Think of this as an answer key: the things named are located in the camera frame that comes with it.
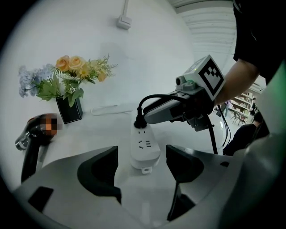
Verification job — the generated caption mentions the white wall switch box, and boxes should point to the white wall switch box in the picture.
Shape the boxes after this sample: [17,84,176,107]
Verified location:
[116,14,133,30]

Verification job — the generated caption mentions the black power plug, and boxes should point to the black power plug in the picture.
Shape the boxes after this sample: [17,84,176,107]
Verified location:
[133,106,148,129]

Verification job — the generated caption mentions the black plug with cable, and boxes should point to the black plug with cable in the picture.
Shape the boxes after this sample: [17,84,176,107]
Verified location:
[136,94,219,155]

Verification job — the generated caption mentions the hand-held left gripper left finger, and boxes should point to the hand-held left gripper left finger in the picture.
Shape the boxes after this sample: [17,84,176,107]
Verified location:
[13,145,157,229]

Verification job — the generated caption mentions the blue artificial flowers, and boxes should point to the blue artificial flowers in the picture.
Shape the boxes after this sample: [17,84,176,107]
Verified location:
[17,64,55,98]

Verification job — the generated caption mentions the white storage shelf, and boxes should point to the white storage shelf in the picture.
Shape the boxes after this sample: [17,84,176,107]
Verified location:
[230,90,256,113]

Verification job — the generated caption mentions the white cable loop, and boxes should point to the white cable loop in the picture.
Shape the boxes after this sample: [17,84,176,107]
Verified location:
[91,104,135,116]

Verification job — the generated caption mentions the white wall conduit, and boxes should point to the white wall conduit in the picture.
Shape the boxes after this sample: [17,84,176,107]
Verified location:
[122,0,130,17]

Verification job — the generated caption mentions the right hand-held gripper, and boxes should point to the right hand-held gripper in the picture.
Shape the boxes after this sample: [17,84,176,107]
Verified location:
[143,55,225,132]

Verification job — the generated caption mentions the person's black t-shirt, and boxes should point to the person's black t-shirt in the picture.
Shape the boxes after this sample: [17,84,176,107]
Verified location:
[233,0,286,85]

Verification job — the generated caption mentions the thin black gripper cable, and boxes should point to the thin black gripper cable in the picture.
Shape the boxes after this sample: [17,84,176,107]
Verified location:
[218,104,231,147]

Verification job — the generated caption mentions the white power strip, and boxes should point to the white power strip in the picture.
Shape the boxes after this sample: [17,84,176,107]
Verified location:
[130,125,161,175]

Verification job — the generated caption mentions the black square vase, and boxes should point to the black square vase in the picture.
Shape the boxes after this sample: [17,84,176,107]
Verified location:
[55,95,84,125]

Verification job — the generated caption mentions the orange artificial flower bouquet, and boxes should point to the orange artificial flower bouquet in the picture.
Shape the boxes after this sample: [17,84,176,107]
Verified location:
[50,53,118,108]

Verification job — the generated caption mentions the black hair dryer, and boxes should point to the black hair dryer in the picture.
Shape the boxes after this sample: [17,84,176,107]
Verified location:
[15,113,59,183]

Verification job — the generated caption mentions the person's right forearm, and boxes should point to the person's right forearm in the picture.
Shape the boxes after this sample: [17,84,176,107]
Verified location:
[214,58,261,107]

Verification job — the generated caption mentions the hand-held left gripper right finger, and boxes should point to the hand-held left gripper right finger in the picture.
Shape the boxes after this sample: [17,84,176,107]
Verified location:
[166,144,233,222]

